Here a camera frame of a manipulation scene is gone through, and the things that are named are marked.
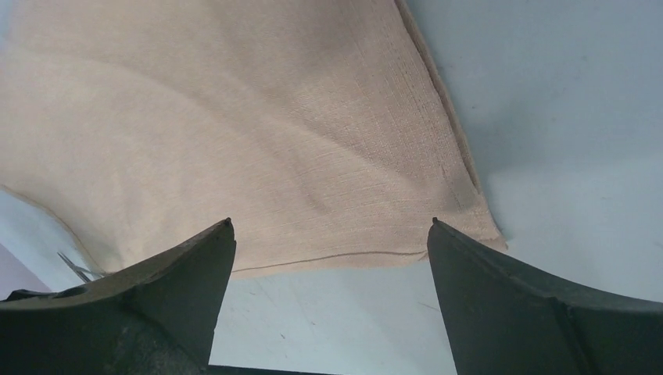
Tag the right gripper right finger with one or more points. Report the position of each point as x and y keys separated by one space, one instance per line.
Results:
x=503 y=316

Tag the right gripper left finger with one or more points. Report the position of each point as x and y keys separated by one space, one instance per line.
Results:
x=155 y=317

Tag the beige cloth napkin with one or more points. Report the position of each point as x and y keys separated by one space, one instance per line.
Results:
x=320 y=128

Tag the silver fork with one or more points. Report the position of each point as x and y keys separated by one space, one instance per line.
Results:
x=86 y=275

